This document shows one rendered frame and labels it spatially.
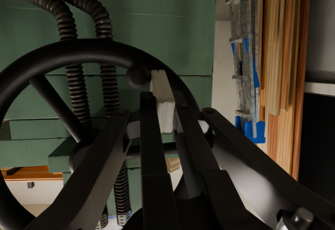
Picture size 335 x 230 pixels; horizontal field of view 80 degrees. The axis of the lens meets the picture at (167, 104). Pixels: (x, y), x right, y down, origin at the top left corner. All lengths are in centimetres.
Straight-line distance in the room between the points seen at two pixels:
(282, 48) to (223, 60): 136
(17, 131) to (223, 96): 280
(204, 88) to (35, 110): 35
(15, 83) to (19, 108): 22
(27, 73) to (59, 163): 17
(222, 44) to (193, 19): 261
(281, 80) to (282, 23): 43
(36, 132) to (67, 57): 26
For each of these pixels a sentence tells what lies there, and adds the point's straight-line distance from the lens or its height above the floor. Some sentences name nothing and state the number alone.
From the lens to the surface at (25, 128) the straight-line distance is 50.
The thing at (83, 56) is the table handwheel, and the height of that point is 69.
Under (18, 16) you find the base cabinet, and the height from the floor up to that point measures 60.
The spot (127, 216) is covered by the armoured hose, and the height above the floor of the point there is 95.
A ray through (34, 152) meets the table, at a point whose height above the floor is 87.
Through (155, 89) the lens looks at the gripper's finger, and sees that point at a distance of 17.
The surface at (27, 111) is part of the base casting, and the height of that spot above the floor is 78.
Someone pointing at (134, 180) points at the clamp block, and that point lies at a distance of 39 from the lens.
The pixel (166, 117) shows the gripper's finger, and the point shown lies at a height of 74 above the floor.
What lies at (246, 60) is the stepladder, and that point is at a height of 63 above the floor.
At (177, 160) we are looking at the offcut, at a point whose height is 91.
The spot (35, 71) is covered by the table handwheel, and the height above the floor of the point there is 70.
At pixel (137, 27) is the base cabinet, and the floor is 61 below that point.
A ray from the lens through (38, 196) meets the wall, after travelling 386.
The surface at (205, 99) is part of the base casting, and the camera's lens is 46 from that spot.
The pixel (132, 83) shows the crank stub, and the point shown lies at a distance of 19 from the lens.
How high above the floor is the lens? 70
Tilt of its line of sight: 9 degrees up
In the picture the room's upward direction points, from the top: 180 degrees counter-clockwise
